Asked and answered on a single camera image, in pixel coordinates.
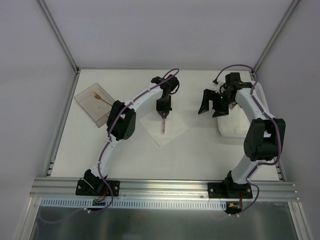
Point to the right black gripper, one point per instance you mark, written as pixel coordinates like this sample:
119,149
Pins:
217,105

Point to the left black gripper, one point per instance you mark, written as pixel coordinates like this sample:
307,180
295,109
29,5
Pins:
163,110

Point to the pink handled knife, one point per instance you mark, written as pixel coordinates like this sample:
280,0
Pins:
163,126

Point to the white paper napkin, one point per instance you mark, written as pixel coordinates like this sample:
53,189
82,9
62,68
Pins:
174,127

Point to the gold fork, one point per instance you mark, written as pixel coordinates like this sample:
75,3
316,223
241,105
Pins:
98,97

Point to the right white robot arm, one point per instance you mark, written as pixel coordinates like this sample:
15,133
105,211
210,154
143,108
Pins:
265,137

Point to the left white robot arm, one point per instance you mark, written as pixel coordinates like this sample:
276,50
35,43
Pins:
121,122

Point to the white plastic basket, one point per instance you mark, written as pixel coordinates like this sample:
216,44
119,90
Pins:
236,124

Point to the transparent brown plastic tray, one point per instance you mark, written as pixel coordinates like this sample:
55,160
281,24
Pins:
96,109

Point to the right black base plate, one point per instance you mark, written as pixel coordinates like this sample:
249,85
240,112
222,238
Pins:
220,190

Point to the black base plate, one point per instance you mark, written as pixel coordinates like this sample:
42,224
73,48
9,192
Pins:
97,188
220,190

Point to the aluminium front rail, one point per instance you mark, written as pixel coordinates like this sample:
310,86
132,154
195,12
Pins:
152,189

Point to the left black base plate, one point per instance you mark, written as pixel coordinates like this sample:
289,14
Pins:
97,188

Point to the right aluminium frame post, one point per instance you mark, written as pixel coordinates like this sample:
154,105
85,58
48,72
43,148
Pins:
292,7

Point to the aluminium frame post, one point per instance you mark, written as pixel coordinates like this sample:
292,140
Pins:
292,7
57,33

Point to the white slotted cable duct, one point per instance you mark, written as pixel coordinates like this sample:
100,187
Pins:
208,205

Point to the left aluminium frame post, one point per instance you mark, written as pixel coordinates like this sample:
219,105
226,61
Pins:
57,33

